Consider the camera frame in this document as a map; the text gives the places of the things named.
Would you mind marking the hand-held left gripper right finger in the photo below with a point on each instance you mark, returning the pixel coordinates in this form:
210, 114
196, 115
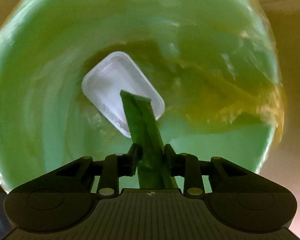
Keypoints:
170, 162

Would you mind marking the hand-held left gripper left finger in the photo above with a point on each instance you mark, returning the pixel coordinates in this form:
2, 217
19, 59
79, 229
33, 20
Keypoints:
132, 162

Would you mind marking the green chopstick packet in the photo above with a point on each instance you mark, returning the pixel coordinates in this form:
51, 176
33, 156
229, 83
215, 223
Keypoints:
142, 130

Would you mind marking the white plastic tray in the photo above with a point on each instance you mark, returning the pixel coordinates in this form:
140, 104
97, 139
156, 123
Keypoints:
110, 80

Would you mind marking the green trash bag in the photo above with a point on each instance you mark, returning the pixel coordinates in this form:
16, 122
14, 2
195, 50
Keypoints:
52, 80

